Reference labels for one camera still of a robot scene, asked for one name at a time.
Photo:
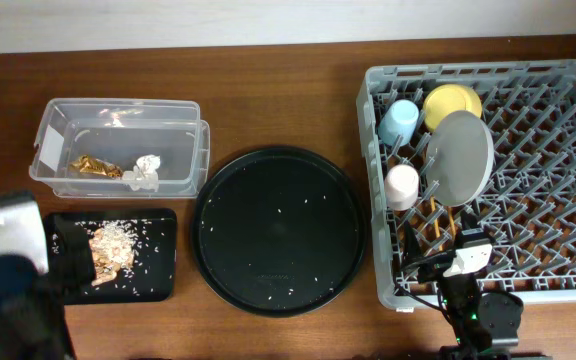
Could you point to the clear plastic waste bin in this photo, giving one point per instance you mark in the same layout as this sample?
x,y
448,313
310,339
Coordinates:
x,y
119,131

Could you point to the yellow bowl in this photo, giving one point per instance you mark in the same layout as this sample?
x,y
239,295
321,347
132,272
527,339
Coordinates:
x,y
447,99

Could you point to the light grey plate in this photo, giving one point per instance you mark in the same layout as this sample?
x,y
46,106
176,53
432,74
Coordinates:
x,y
460,157

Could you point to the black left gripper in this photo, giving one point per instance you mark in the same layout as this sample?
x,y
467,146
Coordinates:
x,y
73,262

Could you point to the wooden chopstick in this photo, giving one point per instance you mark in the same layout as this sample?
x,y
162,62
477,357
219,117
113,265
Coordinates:
x,y
453,228
433,208

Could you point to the black rectangular tray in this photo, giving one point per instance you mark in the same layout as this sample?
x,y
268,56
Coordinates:
x,y
151,277

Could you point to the grey dishwasher rack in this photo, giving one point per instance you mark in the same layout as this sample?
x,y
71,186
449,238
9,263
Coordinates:
x,y
529,202

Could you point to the food scraps with rice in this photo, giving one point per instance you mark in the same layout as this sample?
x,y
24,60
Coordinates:
x,y
112,251

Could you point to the brown snack wrapper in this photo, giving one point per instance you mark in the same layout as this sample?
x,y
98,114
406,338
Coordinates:
x,y
91,165

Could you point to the round black serving tray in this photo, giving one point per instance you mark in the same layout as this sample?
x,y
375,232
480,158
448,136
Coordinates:
x,y
279,231

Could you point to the white napkin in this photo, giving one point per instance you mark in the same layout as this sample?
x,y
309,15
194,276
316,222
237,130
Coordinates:
x,y
144,174

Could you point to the blue cup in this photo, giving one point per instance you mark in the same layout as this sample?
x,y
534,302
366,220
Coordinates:
x,y
400,120

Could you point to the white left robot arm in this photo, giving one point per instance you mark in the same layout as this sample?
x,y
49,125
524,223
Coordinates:
x,y
32,306

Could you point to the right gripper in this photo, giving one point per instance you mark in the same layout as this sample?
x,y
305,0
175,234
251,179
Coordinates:
x,y
435,268

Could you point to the pink cup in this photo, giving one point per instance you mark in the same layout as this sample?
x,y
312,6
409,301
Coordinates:
x,y
401,186

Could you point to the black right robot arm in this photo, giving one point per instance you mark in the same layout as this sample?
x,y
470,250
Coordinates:
x,y
485,324

